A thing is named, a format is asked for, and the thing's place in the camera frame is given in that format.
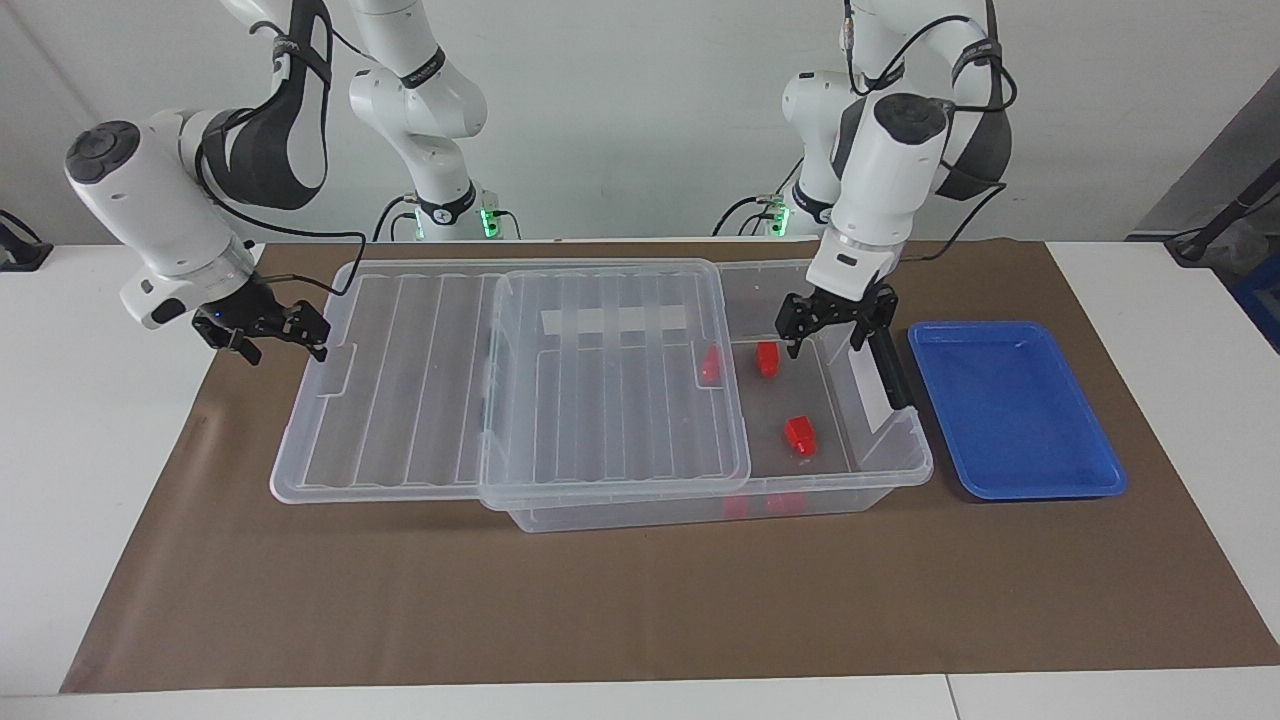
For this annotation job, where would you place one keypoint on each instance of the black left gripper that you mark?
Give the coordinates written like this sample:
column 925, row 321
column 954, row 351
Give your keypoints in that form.
column 835, row 310

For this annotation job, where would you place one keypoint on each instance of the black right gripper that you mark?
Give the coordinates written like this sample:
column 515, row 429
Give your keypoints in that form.
column 250, row 310

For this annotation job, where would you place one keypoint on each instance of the red block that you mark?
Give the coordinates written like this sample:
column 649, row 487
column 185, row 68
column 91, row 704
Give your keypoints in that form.
column 711, row 364
column 800, row 436
column 768, row 360

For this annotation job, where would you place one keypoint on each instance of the clear plastic box lid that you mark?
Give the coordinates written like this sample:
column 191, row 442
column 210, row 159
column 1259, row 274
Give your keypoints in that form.
column 420, row 400

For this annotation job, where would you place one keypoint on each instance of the blue plastic tray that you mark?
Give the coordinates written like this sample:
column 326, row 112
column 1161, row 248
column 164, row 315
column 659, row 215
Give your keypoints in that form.
column 1015, row 410

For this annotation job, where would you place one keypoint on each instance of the clear plastic storage box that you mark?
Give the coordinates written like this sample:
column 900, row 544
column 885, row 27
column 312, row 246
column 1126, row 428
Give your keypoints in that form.
column 650, row 515

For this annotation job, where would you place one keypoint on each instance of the white label strip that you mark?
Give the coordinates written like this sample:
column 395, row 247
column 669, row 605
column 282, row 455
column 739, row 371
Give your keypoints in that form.
column 615, row 320

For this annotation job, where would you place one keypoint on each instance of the brown paper table mat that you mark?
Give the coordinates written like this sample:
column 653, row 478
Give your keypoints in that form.
column 300, row 580

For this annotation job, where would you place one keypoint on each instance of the black clamp object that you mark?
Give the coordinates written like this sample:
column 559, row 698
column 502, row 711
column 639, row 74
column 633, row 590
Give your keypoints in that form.
column 22, row 255

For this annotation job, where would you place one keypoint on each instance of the black stand pole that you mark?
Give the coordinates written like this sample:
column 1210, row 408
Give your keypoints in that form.
column 1230, row 212

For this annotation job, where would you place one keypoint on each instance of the blue crate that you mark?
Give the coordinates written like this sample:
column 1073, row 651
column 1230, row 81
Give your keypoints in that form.
column 1262, row 305

